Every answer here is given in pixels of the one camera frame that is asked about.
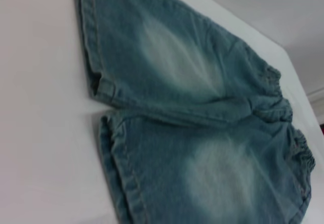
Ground blue denim shorts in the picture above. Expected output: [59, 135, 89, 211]
[72, 0, 317, 224]

